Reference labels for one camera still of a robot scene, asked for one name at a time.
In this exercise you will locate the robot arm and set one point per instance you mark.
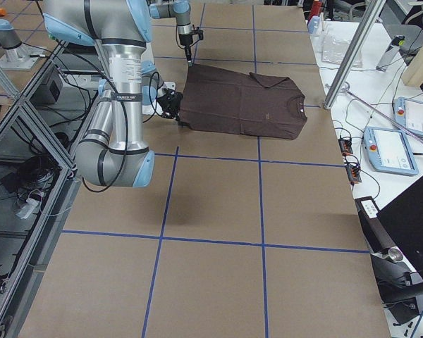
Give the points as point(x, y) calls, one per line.
point(185, 30)
point(112, 152)

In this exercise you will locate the far teach pendant tablet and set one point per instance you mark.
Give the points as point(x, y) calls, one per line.
point(409, 114)

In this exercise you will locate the near teach pendant tablet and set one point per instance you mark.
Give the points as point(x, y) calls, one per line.
point(389, 151)

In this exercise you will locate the black monitor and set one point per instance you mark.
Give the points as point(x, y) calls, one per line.
point(402, 218)

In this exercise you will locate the aluminium frame post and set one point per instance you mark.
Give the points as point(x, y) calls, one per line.
point(363, 29)

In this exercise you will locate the orange terminal block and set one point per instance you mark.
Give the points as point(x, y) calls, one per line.
point(345, 145)

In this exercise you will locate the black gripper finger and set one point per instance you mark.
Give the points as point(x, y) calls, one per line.
point(188, 55)
point(179, 121)

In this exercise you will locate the teach pendant tablet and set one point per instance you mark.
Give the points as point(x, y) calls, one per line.
point(389, 151)
point(409, 114)

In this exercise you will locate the brown t-shirt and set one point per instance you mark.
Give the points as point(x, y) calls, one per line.
point(220, 100)

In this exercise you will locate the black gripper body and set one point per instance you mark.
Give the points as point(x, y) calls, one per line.
point(185, 41)
point(170, 102)

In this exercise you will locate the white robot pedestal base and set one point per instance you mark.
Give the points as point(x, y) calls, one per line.
point(155, 91)

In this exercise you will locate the clear plastic bag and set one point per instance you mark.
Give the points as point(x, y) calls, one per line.
point(333, 49)

